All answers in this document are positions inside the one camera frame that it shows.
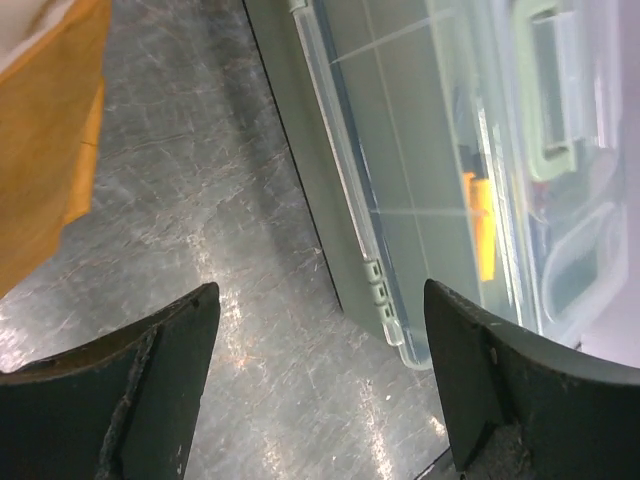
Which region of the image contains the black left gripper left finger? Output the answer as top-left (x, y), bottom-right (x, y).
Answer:
top-left (1, 282), bottom-right (220, 479)

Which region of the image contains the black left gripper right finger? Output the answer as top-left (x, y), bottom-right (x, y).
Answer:
top-left (424, 279), bottom-right (639, 479)

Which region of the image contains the orange handled chisel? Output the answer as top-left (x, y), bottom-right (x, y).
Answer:
top-left (463, 172), bottom-right (496, 282)

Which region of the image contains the green toolbox with clear lid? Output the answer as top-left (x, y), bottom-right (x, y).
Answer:
top-left (245, 1), bottom-right (639, 370)

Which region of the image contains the orange tote bag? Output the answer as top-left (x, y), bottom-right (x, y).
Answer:
top-left (1, 1), bottom-right (111, 294)

